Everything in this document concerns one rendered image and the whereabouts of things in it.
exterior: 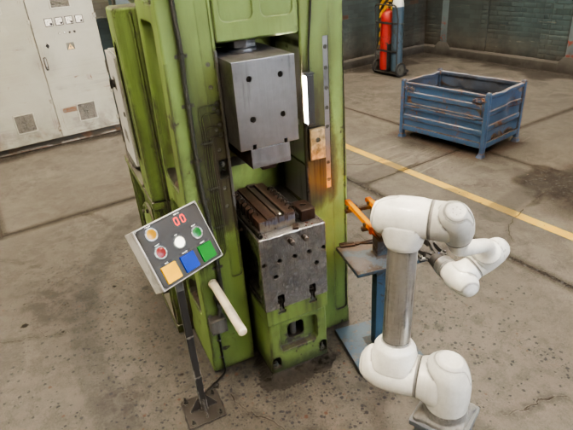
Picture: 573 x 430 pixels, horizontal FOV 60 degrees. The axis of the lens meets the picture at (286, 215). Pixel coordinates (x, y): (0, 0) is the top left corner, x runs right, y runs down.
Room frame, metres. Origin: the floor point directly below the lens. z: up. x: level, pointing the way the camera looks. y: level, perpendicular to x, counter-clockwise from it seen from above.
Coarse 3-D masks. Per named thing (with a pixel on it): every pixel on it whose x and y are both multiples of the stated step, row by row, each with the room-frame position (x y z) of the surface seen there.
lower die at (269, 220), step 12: (240, 192) 2.52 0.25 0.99; (252, 192) 2.49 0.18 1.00; (264, 192) 2.50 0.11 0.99; (240, 204) 2.40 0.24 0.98; (252, 204) 2.36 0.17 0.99; (264, 204) 2.34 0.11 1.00; (276, 204) 2.32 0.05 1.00; (252, 216) 2.25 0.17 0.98; (264, 216) 2.22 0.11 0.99; (276, 216) 2.21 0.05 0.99; (288, 216) 2.23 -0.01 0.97; (264, 228) 2.18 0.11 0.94; (276, 228) 2.20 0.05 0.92
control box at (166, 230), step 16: (192, 208) 1.99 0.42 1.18; (160, 224) 1.86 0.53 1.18; (192, 224) 1.94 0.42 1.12; (128, 240) 1.80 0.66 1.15; (144, 240) 1.77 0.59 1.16; (160, 240) 1.81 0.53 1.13; (192, 240) 1.89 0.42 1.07; (208, 240) 1.94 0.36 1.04; (144, 256) 1.73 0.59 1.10; (176, 256) 1.80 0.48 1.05; (144, 272) 1.75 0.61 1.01; (160, 272) 1.72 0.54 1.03; (192, 272) 1.80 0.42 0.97; (160, 288) 1.69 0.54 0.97
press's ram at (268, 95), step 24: (216, 48) 2.55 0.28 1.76; (264, 48) 2.45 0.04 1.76; (240, 72) 2.16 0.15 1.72; (264, 72) 2.21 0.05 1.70; (288, 72) 2.25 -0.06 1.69; (240, 96) 2.16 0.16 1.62; (264, 96) 2.20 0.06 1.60; (288, 96) 2.25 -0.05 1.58; (240, 120) 2.15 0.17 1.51; (264, 120) 2.20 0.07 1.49; (288, 120) 2.25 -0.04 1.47; (240, 144) 2.15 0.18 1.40; (264, 144) 2.20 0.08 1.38
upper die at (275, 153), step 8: (280, 144) 2.23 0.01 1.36; (288, 144) 2.24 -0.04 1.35; (240, 152) 2.30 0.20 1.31; (248, 152) 2.20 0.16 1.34; (256, 152) 2.18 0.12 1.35; (264, 152) 2.19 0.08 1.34; (272, 152) 2.21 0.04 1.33; (280, 152) 2.23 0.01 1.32; (288, 152) 2.24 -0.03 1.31; (248, 160) 2.21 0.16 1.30; (256, 160) 2.18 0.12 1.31; (264, 160) 2.19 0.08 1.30; (272, 160) 2.21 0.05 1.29; (280, 160) 2.22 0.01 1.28; (256, 168) 2.17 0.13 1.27
